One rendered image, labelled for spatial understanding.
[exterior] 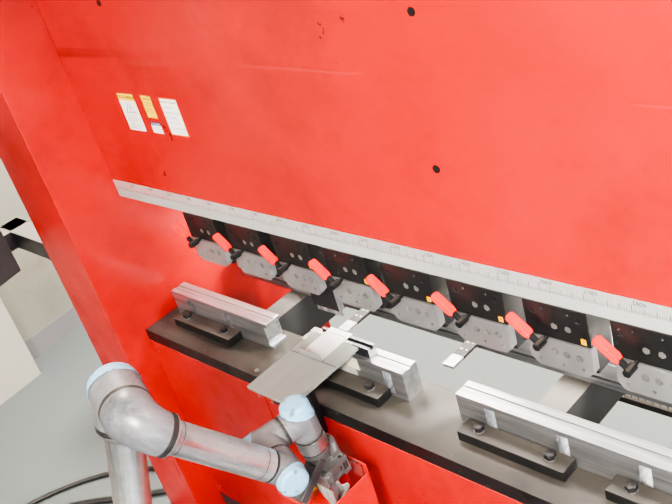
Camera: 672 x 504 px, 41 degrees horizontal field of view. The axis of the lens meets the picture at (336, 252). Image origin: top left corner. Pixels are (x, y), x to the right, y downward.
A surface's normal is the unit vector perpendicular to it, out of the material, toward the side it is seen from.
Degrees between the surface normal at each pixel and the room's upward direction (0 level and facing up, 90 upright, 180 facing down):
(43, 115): 90
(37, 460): 0
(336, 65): 90
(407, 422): 0
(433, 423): 0
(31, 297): 90
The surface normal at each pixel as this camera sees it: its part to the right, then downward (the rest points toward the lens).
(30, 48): 0.70, 0.18
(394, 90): -0.67, 0.52
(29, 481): -0.26, -0.84
